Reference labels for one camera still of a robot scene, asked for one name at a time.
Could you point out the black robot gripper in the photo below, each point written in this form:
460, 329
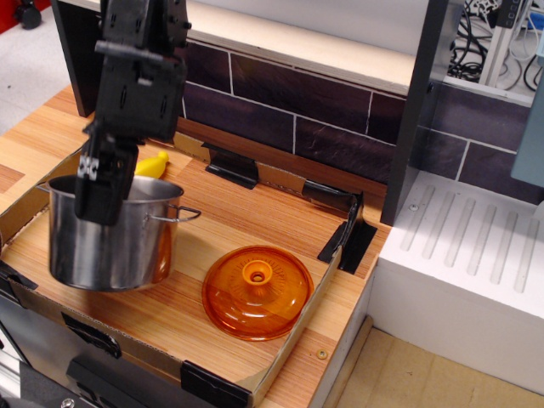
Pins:
140, 97

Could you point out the stainless steel pot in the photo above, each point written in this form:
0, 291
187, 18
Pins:
138, 251

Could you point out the cardboard fence with black tape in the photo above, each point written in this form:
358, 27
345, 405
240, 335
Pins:
160, 328

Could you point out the yellow plastic banana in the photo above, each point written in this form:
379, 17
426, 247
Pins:
153, 167

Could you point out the black caster wheel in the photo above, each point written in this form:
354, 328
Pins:
28, 15

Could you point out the orange glass lid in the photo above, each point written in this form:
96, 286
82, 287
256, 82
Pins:
256, 293

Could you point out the white dish drainer sink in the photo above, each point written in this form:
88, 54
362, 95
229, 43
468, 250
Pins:
461, 275

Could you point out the dark grey shelf frame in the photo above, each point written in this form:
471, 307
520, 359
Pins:
338, 112

